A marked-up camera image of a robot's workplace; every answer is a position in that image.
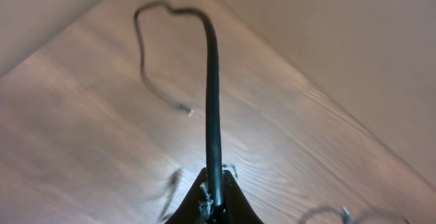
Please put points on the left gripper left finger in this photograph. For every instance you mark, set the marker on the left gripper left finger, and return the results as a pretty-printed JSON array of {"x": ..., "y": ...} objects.
[{"x": 196, "y": 206}]

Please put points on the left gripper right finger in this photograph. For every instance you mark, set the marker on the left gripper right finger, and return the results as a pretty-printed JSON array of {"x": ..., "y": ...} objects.
[{"x": 238, "y": 209}]

